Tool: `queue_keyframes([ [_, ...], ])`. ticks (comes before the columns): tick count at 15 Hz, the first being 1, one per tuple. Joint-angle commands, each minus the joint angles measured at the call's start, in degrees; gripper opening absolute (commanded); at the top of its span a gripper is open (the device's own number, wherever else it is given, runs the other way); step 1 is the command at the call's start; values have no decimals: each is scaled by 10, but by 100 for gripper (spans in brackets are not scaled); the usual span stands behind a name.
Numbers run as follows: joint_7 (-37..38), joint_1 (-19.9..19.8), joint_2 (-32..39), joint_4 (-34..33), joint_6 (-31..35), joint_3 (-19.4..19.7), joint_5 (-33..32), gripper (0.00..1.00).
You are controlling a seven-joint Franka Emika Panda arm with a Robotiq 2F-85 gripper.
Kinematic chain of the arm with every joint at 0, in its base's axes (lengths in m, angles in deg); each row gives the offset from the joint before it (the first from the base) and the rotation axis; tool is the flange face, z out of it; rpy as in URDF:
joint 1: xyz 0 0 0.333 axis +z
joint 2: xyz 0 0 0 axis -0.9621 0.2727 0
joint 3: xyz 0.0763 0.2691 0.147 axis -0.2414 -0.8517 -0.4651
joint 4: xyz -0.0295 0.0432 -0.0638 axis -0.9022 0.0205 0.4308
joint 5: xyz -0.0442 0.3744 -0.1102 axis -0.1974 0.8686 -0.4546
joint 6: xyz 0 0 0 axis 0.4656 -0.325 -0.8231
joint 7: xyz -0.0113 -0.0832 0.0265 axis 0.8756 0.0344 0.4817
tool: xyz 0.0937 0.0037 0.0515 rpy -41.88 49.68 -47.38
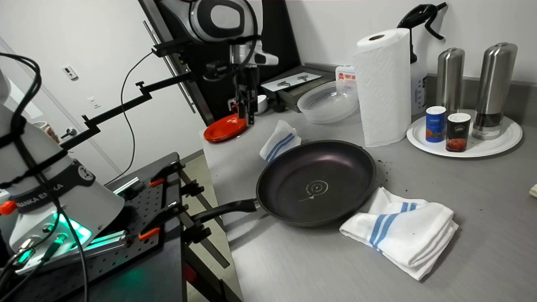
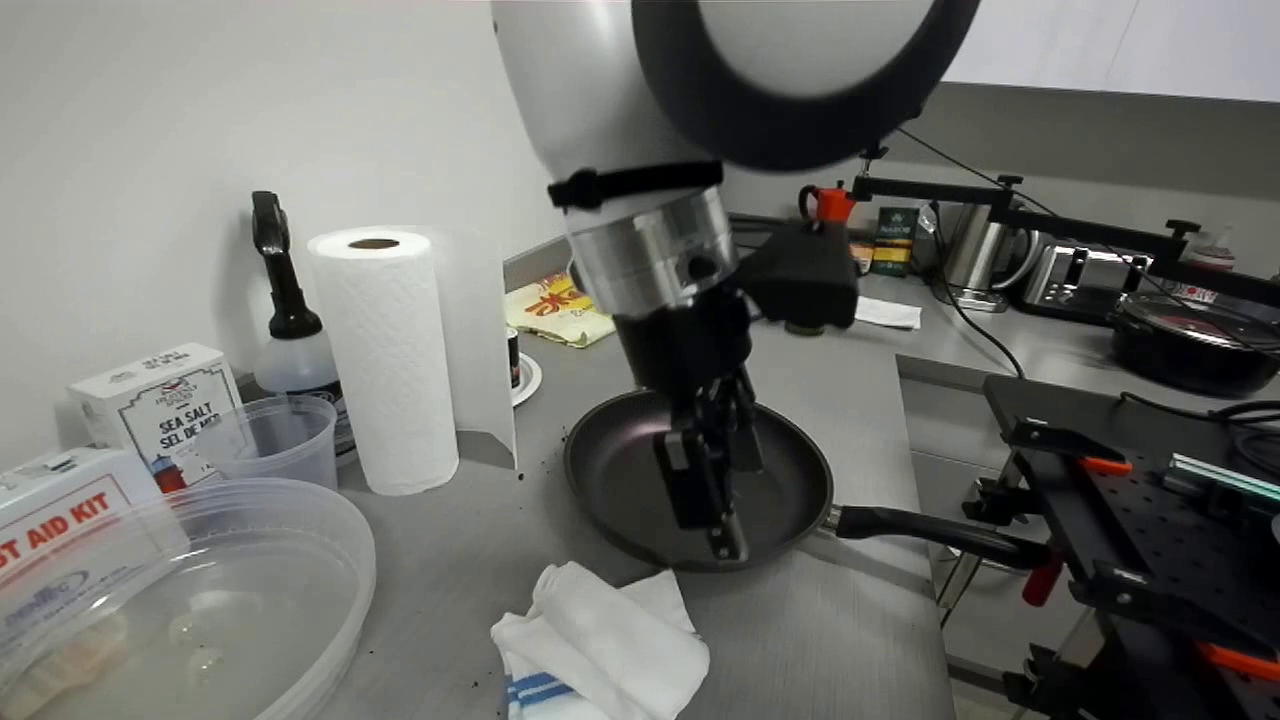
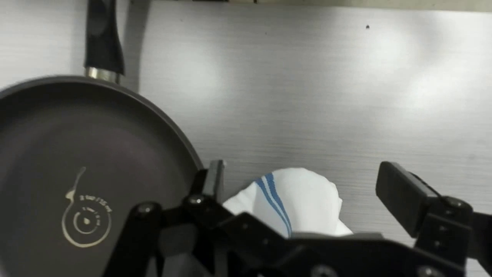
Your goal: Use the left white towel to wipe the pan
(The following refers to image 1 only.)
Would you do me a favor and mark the white wall thermostat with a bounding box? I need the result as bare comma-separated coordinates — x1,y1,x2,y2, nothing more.
63,65,81,83

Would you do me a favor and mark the black jointed mount arm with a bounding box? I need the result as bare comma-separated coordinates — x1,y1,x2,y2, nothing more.
58,34,266,153

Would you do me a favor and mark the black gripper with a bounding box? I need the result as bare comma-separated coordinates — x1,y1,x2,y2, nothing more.
232,59,262,128

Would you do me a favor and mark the orange round knob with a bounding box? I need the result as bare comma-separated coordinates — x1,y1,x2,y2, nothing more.
0,199,21,219

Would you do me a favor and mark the dark label spice jar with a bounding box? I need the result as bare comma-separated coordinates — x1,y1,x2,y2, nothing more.
445,111,474,155

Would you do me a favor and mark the white paper towel roll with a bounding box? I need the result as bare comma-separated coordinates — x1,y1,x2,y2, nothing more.
353,28,415,150

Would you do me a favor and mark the black nonstick frying pan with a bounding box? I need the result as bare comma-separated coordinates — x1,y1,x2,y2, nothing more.
192,140,378,231

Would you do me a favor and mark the white blue-striped towel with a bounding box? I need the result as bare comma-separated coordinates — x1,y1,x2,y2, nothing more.
338,185,460,284
257,118,304,165

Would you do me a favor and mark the small white cup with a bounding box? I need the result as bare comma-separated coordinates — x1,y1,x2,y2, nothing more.
256,93,273,117

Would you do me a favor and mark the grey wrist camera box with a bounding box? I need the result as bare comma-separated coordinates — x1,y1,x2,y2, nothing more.
254,48,281,70

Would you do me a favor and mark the black cable bundle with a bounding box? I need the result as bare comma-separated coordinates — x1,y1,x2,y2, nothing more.
0,53,93,302

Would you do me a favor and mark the tall steel grinder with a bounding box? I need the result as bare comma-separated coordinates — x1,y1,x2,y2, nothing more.
471,41,521,142

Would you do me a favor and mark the thin black hanging cable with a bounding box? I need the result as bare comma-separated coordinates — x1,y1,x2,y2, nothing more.
118,49,157,170

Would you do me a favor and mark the spray bottle with black head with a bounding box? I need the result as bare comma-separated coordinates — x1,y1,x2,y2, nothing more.
397,2,450,122

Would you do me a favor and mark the black tilted board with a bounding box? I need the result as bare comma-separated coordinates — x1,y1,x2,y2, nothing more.
140,0,303,128

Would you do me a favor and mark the short steel grinder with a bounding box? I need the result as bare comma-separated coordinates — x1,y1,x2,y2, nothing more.
435,48,467,117

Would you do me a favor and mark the red plate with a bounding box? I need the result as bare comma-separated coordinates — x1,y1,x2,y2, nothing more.
202,111,252,145

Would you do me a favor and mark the folded white blue-striped towel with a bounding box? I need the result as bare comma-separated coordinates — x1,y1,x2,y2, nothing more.
338,185,460,284

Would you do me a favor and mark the blue label spice jar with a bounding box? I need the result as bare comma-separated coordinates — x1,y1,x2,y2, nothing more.
424,105,449,145

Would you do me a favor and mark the large clear plastic bowl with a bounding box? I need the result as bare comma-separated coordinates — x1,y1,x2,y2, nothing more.
294,80,361,128

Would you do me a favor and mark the orange handled black clamp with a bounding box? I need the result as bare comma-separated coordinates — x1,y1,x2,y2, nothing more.
137,199,215,247
147,160,207,199

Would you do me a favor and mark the white round plate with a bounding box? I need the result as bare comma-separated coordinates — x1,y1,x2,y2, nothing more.
405,113,526,162

